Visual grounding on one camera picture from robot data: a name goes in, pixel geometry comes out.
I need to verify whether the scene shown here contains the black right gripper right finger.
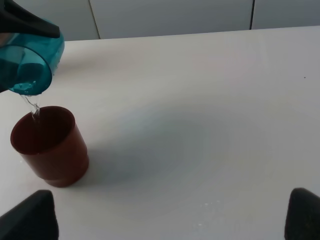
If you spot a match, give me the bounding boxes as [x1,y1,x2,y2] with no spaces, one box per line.
[284,187,320,240]

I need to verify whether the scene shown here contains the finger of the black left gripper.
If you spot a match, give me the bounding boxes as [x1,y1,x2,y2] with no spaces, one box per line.
[0,0,61,39]

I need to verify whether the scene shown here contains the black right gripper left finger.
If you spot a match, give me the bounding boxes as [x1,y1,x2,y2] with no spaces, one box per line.
[0,190,59,240]

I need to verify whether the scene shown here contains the teal translucent plastic cup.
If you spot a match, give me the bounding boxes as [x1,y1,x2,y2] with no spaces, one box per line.
[0,33,65,96]

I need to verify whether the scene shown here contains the red plastic cup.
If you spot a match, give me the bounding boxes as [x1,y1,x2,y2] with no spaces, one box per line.
[10,106,89,188]

